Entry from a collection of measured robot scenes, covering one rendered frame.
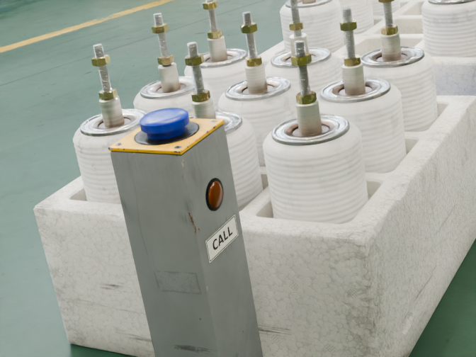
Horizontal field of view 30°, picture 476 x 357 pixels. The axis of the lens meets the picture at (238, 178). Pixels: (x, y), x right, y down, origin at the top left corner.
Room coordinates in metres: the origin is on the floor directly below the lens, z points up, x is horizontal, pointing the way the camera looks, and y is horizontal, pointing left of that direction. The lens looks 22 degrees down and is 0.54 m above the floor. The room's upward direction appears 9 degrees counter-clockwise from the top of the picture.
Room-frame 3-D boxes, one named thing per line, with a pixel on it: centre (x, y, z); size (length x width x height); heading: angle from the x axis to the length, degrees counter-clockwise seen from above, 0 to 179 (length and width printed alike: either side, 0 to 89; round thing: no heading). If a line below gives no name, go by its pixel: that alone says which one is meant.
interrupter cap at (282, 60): (1.07, -0.10, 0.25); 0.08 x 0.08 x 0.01
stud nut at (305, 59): (0.81, -0.08, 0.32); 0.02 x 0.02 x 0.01; 89
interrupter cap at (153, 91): (1.03, 0.06, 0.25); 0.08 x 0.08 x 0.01
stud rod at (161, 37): (1.03, 0.06, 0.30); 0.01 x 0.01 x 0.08
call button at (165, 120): (0.68, 0.05, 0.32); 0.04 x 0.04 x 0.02
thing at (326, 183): (0.81, -0.08, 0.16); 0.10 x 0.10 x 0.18
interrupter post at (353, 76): (0.91, -0.14, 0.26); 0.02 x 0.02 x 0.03
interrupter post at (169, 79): (1.03, 0.06, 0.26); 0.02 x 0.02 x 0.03
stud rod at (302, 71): (0.81, -0.08, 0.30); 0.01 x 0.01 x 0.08
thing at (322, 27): (1.39, -0.16, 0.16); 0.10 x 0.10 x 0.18
